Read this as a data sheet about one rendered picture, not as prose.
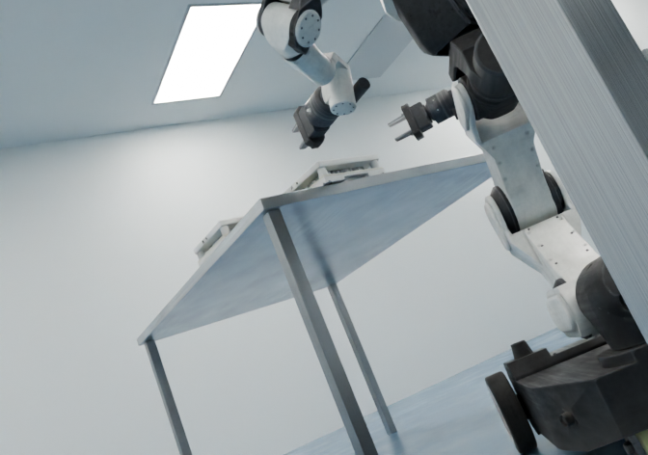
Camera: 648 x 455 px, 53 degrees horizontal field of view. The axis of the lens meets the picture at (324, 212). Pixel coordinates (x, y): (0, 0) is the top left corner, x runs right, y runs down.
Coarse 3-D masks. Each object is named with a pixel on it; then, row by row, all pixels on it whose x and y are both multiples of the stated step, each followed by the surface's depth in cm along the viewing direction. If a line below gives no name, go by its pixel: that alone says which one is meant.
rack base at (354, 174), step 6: (372, 168) 197; (378, 168) 198; (324, 174) 184; (330, 174) 185; (336, 174) 187; (342, 174) 188; (348, 174) 190; (354, 174) 191; (360, 174) 193; (366, 174) 195; (372, 174) 195; (318, 180) 186; (324, 180) 184; (336, 180) 186; (342, 180) 188; (312, 186) 188
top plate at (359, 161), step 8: (328, 160) 188; (336, 160) 189; (344, 160) 191; (352, 160) 193; (360, 160) 195; (368, 160) 197; (312, 168) 187; (328, 168) 189; (336, 168) 191; (344, 168) 195; (304, 176) 191; (312, 176) 191; (296, 184) 194; (304, 184) 194; (288, 192) 197
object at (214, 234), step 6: (222, 222) 201; (228, 222) 202; (234, 222) 204; (216, 228) 204; (210, 234) 207; (216, 234) 207; (204, 240) 211; (210, 240) 211; (198, 246) 216; (204, 246) 214; (210, 246) 217; (198, 252) 218; (204, 252) 221
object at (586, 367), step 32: (576, 288) 129; (608, 288) 114; (608, 320) 116; (512, 352) 166; (544, 352) 160; (576, 352) 157; (608, 352) 121; (640, 352) 110; (512, 384) 170; (544, 384) 131; (576, 384) 116; (608, 384) 110; (640, 384) 109; (544, 416) 132; (576, 416) 120; (608, 416) 110; (640, 416) 108; (576, 448) 123
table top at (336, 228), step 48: (336, 192) 185; (384, 192) 204; (432, 192) 232; (240, 240) 191; (336, 240) 244; (384, 240) 284; (192, 288) 225; (240, 288) 259; (288, 288) 304; (144, 336) 281
